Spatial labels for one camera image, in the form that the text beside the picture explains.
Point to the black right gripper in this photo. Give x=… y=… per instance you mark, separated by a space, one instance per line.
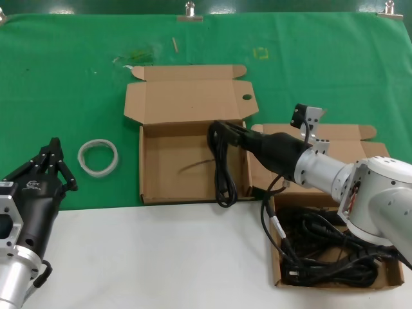
x=277 y=151

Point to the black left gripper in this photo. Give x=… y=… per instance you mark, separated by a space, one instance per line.
x=38 y=206

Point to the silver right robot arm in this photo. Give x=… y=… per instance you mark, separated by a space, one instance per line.
x=370 y=193

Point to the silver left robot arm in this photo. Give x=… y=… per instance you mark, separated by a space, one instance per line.
x=14 y=277

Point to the empty open cardboard box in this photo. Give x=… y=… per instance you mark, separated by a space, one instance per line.
x=180 y=148

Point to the clear tape roll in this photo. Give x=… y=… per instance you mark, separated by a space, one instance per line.
x=113 y=159

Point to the green table cloth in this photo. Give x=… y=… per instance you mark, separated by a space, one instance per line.
x=64 y=96

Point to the thin wooden stick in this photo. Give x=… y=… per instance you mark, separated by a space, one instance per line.
x=174 y=45

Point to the clear tape residue patch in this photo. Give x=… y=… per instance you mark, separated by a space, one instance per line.
x=138 y=54

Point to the metal binder clip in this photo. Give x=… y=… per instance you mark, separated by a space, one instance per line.
x=390 y=12
x=190 y=14

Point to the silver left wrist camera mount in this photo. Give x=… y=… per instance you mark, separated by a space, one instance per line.
x=8 y=206

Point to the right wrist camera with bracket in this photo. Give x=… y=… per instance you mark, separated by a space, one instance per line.
x=313 y=128

